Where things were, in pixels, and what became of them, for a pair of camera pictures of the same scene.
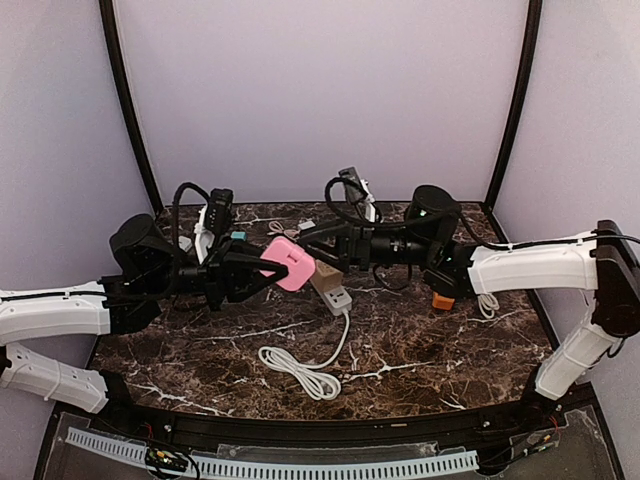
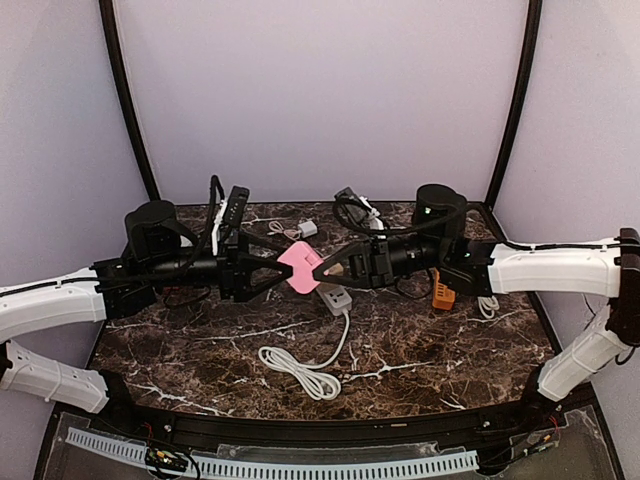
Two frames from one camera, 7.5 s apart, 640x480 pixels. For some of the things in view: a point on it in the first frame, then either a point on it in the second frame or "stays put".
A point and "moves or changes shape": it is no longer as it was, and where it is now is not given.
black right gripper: (357, 248) to (374, 263)
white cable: (318, 384) stays put
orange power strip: (442, 302) stays put
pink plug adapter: (301, 265) moves or changes shape
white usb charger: (306, 225) stays put
